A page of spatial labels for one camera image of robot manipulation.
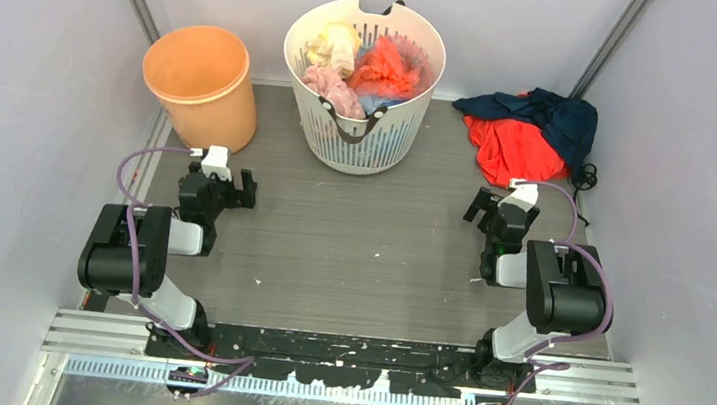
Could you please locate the white slotted laundry basket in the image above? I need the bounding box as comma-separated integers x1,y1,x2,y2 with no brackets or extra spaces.
284,0,447,176

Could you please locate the orange plastic trash bin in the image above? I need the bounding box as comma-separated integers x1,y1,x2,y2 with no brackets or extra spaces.
142,25,258,152

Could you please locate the pale yellow trash bag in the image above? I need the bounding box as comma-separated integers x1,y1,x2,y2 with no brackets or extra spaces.
306,21,362,78

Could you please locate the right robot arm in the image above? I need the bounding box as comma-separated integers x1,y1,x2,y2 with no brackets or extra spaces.
462,187,612,388

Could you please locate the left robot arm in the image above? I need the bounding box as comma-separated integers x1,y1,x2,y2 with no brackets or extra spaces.
77,162,258,359

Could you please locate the pink plastic trash bag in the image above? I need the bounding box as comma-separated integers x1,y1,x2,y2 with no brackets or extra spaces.
301,65,366,120

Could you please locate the blue plastic trash bag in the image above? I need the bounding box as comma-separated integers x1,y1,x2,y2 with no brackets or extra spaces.
358,95,403,116

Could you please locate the red plastic trash bag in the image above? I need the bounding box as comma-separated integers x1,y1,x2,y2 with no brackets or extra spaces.
347,35,432,101

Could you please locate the red cloth garment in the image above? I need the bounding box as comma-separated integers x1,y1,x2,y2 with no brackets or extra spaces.
462,114,571,187

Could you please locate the navy blue cloth garment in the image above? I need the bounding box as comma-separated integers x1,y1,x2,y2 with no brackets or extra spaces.
452,88,599,182

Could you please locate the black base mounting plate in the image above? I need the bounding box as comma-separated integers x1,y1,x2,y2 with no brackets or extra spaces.
145,322,526,399

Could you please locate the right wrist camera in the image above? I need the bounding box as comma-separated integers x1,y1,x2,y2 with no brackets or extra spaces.
501,178,539,212

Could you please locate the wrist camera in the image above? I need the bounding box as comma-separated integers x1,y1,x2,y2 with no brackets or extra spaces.
501,178,539,212
200,145,233,182

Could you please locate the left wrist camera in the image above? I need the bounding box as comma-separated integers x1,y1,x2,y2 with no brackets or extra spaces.
200,145,233,182

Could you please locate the black cord on floor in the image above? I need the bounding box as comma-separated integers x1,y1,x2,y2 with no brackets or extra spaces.
563,157,601,228

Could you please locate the aluminium rail frame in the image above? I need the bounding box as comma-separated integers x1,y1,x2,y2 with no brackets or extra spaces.
42,309,640,405

